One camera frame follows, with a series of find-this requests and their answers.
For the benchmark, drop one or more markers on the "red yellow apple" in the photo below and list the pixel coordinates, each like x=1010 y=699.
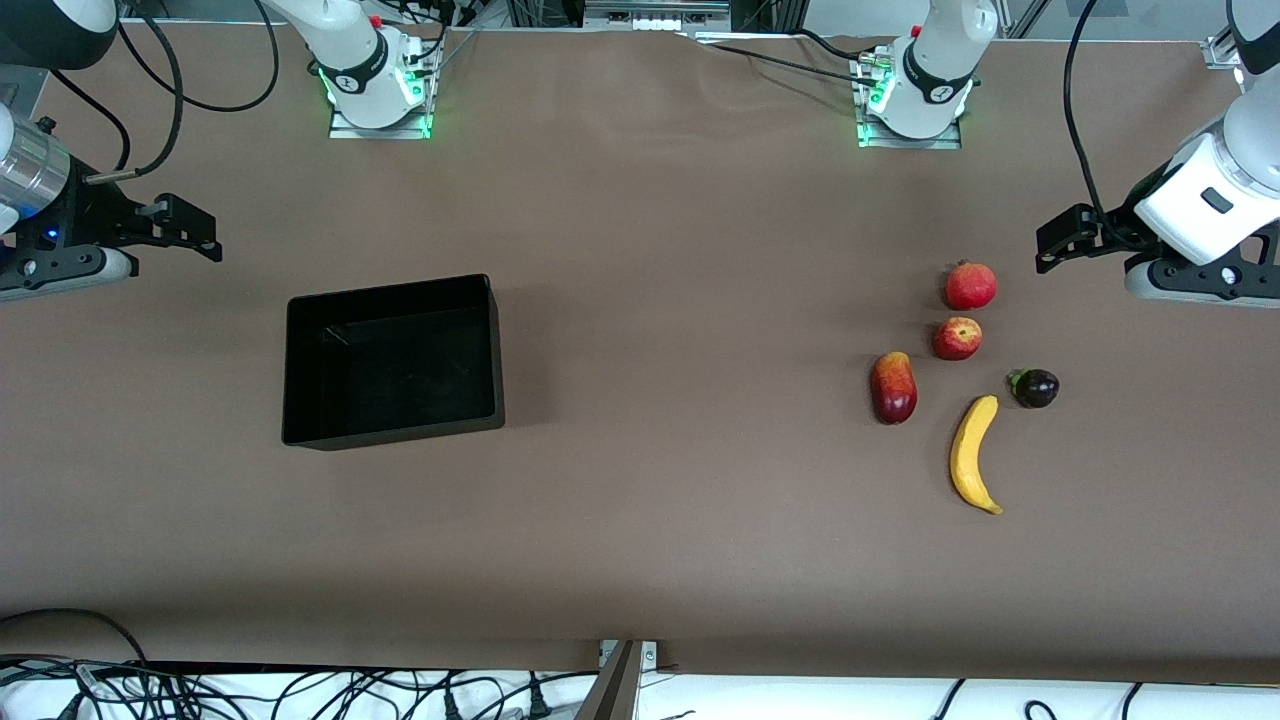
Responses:
x=958 y=340

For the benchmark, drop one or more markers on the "aluminium corner bracket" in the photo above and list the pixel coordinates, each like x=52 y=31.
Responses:
x=1222 y=55

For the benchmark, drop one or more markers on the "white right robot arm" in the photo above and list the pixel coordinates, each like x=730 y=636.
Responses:
x=350 y=40

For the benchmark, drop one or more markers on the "dark metal pole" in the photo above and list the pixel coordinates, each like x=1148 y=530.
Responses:
x=612 y=690

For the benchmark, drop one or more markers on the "black plastic box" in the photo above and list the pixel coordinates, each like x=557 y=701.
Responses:
x=400 y=370

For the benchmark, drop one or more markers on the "metal equipment rack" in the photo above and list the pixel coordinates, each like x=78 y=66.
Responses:
x=650 y=8

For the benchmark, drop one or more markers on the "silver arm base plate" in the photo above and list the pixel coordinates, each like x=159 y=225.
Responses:
x=380 y=132
x=910 y=144

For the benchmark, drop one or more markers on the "red pomegranate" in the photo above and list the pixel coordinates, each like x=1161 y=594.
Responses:
x=972 y=288

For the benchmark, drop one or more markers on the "yellow banana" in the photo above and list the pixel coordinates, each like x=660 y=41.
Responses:
x=968 y=455

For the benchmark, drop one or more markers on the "brown table cover sheet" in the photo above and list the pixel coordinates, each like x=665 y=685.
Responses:
x=640 y=550

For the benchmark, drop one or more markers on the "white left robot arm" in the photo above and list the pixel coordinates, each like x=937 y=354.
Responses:
x=940 y=50

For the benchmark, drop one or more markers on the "red yellow mango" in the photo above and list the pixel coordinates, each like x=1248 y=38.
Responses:
x=893 y=390

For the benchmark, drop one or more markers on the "silver table edge bracket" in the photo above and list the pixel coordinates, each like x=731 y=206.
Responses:
x=650 y=655

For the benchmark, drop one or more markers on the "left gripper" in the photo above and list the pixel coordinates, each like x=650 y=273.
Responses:
x=1112 y=236

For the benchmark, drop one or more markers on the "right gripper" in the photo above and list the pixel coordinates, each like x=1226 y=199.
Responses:
x=88 y=222

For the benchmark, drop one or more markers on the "dark purple eggplant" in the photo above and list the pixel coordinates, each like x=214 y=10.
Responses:
x=1038 y=388

